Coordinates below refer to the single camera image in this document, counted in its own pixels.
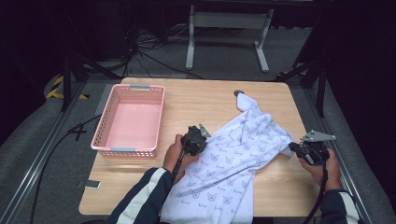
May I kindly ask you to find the white towel with cat print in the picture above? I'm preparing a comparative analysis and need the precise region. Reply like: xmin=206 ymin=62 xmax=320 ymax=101
xmin=160 ymin=92 xmax=295 ymax=224

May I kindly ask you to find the white metal stand frame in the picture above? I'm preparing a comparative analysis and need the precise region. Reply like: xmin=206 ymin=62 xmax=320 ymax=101
xmin=185 ymin=4 xmax=276 ymax=74

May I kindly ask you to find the black tripod stand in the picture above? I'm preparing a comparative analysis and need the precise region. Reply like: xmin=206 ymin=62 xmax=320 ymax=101
xmin=60 ymin=50 xmax=123 ymax=113
xmin=274 ymin=59 xmax=329 ymax=119

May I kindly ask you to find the left hand-held gripper cable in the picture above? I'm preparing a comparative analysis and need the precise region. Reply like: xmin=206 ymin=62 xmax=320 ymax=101
xmin=172 ymin=136 xmax=191 ymax=185

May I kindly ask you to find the pink plastic basket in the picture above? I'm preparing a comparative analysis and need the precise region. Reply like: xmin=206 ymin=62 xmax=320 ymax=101
xmin=90 ymin=83 xmax=166 ymax=159

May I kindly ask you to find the black floor cable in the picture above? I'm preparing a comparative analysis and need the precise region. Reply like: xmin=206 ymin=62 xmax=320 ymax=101
xmin=29 ymin=114 xmax=103 ymax=224

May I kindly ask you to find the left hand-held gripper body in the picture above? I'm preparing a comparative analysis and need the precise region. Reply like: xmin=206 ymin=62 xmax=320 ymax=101
xmin=181 ymin=122 xmax=212 ymax=157

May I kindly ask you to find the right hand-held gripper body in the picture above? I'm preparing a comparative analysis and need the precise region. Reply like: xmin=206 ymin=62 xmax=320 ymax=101
xmin=298 ymin=129 xmax=337 ymax=166

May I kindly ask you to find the grey tape piece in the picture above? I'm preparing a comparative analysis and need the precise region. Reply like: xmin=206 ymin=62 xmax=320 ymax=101
xmin=76 ymin=179 xmax=103 ymax=190

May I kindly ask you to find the bundle of floor cables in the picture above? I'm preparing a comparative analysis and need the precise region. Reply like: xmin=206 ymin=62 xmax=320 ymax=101
xmin=122 ymin=22 xmax=205 ymax=80

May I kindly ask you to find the person's left hand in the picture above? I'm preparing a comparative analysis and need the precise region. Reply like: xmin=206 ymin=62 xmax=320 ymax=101
xmin=163 ymin=133 xmax=201 ymax=183

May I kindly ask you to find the person's right hand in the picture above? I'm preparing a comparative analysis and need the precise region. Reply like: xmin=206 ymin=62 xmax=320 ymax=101
xmin=298 ymin=148 xmax=343 ymax=192

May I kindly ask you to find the yellow black hazard tape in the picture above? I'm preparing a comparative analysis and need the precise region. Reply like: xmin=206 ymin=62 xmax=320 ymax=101
xmin=45 ymin=75 xmax=91 ymax=101

